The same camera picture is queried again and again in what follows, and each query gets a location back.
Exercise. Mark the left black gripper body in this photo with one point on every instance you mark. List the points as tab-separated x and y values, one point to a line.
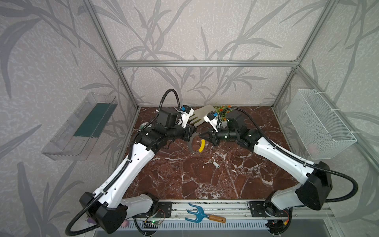
189	132

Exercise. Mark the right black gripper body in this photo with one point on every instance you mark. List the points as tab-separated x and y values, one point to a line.
213	136

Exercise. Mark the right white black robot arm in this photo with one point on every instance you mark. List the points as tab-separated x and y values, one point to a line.
313	185

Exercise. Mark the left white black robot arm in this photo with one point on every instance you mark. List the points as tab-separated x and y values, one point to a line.
106	207

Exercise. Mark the white pot with flowers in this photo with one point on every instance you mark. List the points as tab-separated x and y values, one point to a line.
220	109

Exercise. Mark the beige gardening glove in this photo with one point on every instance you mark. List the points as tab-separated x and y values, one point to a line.
198	116

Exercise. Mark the left green circuit board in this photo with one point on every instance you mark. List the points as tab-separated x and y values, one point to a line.
152	224

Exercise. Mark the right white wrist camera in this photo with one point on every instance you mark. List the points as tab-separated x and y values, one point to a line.
212	118

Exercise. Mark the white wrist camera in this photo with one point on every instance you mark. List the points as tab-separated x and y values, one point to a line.
212	118
185	112

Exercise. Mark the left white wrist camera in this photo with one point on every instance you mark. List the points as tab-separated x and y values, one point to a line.
185	112

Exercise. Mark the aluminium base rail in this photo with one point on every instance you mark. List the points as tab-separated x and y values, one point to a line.
231	209

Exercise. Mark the blue hand rake wooden handle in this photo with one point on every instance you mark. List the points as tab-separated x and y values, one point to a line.
200	215

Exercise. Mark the white wire mesh basket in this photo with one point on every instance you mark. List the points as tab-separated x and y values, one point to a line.
321	130

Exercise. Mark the right circuit board with wires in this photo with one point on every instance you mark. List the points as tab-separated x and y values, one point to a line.
277	226

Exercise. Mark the clear plastic wall shelf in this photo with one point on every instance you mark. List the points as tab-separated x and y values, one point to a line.
77	137

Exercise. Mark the purple trowel pink handle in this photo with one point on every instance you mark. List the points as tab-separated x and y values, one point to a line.
124	224

